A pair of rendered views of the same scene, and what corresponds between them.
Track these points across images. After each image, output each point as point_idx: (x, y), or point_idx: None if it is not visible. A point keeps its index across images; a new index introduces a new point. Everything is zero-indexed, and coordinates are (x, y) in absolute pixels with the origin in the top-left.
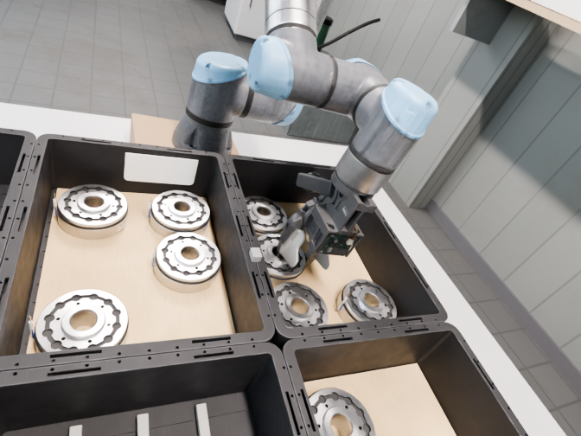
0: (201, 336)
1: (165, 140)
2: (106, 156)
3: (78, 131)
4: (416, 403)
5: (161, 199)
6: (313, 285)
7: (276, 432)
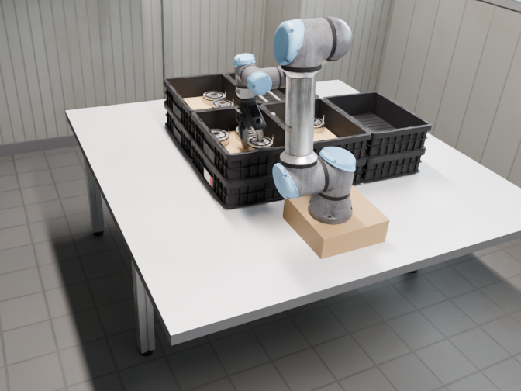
0: (280, 102)
1: (352, 205)
2: None
3: (418, 238)
4: None
5: None
6: (239, 145)
7: None
